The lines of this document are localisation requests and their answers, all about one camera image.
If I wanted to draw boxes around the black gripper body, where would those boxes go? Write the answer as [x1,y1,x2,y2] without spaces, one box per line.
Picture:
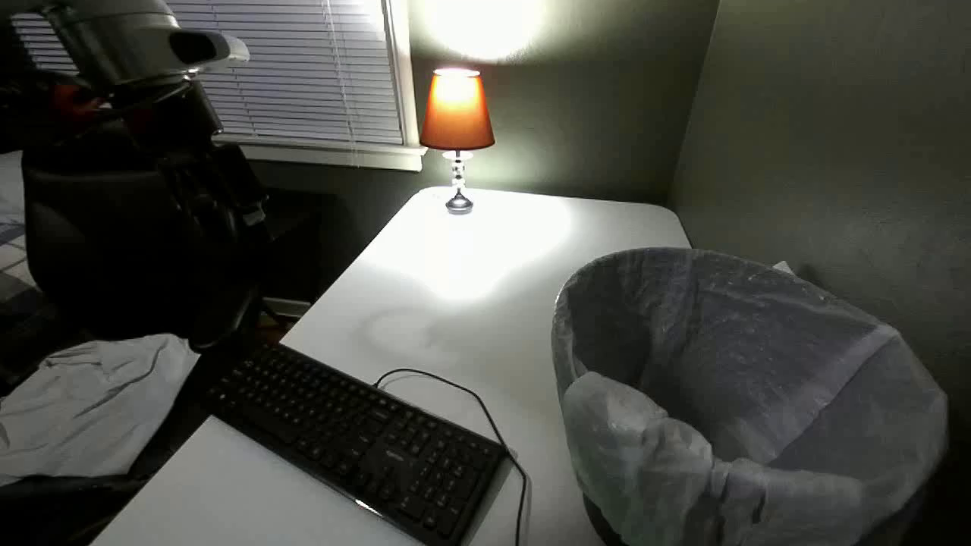
[159,140,273,352]

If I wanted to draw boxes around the black computer keyboard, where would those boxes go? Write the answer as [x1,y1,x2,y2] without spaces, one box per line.
[202,340,508,546]

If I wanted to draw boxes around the black office chair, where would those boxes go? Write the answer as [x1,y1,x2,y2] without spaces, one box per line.
[0,159,267,546]

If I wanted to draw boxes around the white window sill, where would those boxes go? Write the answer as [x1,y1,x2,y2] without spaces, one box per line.
[208,130,429,175]

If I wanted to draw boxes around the white window blinds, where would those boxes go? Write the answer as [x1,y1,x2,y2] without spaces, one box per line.
[8,0,409,151]

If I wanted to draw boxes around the white cloth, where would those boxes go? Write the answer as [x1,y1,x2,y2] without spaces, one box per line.
[0,329,202,492]

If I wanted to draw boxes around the orange shade table lamp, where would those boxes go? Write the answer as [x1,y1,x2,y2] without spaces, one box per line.
[414,62,497,218]

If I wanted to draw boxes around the mesh bin with liner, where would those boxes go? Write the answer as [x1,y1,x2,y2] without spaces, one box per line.
[548,244,953,546]

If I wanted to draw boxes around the black keyboard cable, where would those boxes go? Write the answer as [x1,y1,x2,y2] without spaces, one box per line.
[369,365,534,546]

